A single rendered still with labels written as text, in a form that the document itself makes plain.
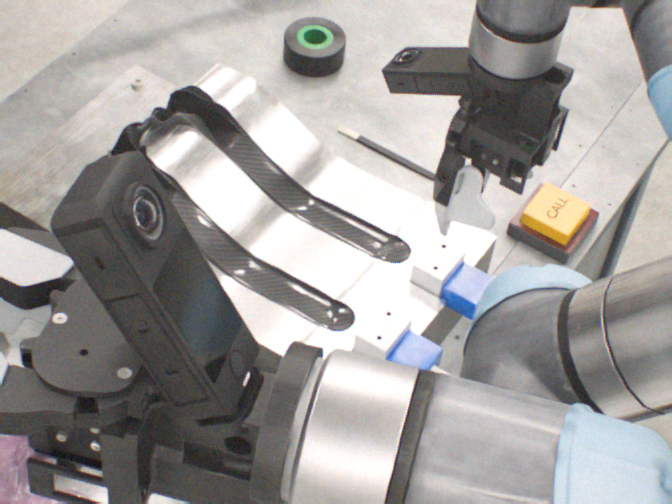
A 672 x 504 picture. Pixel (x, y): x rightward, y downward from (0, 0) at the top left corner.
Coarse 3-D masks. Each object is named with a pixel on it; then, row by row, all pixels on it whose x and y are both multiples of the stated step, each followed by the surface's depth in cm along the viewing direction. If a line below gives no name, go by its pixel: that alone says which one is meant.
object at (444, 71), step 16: (416, 48) 113; (432, 48) 113; (448, 48) 111; (464, 48) 110; (400, 64) 112; (416, 64) 111; (432, 64) 110; (448, 64) 109; (464, 64) 108; (400, 80) 112; (416, 80) 110; (432, 80) 109; (448, 80) 108; (464, 80) 107; (480, 96) 107
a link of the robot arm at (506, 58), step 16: (480, 32) 101; (560, 32) 100; (480, 48) 102; (496, 48) 100; (512, 48) 100; (528, 48) 100; (544, 48) 100; (480, 64) 103; (496, 64) 101; (512, 64) 101; (528, 64) 101; (544, 64) 102
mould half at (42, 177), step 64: (64, 128) 144; (192, 128) 135; (256, 128) 138; (0, 192) 138; (64, 192) 138; (192, 192) 131; (256, 192) 135; (320, 192) 137; (384, 192) 138; (320, 256) 131; (256, 320) 126; (448, 320) 133
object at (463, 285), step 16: (432, 240) 130; (432, 256) 128; (448, 256) 128; (464, 256) 129; (416, 272) 128; (432, 272) 127; (448, 272) 127; (464, 272) 129; (480, 272) 129; (432, 288) 128; (448, 288) 127; (464, 288) 128; (480, 288) 128; (448, 304) 129; (464, 304) 127
